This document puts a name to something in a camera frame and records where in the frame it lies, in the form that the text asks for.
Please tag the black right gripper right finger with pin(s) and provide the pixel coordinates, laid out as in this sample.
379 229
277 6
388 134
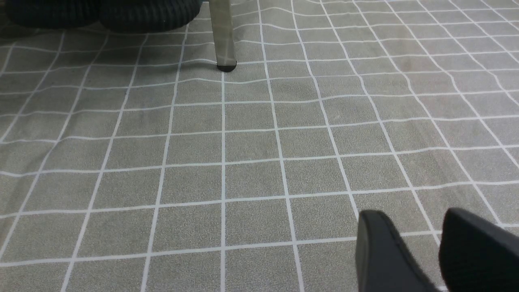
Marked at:
476 255

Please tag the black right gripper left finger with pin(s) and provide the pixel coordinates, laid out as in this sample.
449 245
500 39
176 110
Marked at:
383 261

